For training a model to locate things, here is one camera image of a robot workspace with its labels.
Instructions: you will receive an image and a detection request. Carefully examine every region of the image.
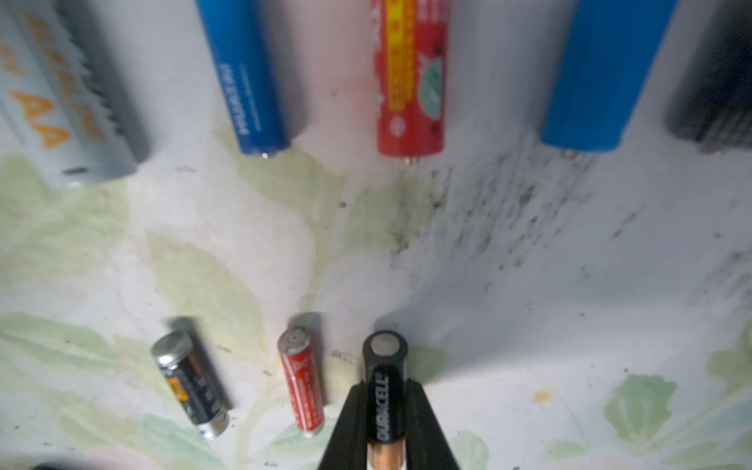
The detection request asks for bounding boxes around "floral table mat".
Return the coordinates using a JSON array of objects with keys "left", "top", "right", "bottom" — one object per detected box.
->
[{"left": 1, "top": 1, "right": 751, "bottom": 469}]

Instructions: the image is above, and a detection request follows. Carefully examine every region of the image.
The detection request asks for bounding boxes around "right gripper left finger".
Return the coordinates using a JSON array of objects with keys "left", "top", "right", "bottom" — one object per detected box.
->
[{"left": 318, "top": 382, "right": 367, "bottom": 470}]

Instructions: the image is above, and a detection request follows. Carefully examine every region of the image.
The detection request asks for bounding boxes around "dark blue AAA battery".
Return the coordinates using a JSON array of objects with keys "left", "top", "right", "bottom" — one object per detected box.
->
[{"left": 666, "top": 1, "right": 751, "bottom": 154}]

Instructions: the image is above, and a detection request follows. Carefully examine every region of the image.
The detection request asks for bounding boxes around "black copper Duracell battery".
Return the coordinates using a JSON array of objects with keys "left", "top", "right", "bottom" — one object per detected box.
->
[{"left": 362, "top": 330, "right": 409, "bottom": 469}]

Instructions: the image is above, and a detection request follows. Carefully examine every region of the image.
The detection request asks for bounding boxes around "red AAA battery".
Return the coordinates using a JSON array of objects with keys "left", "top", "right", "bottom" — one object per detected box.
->
[{"left": 277, "top": 326, "right": 325, "bottom": 438}]

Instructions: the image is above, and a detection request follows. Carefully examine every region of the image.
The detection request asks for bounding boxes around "white orange AA battery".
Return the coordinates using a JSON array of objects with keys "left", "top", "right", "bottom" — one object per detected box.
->
[{"left": 1, "top": 1, "right": 137, "bottom": 189}]

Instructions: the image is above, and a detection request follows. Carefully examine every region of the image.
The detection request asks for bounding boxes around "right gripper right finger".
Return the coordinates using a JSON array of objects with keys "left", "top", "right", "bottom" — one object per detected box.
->
[{"left": 405, "top": 379, "right": 459, "bottom": 470}]

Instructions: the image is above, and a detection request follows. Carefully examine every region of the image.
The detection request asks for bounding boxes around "red AA battery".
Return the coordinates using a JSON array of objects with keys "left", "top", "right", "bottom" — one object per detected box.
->
[{"left": 370, "top": 0, "right": 452, "bottom": 162}]

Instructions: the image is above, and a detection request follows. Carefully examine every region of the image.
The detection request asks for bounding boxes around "black silver AAA battery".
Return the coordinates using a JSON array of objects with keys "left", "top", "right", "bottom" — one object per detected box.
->
[{"left": 151, "top": 331, "right": 229, "bottom": 441}]

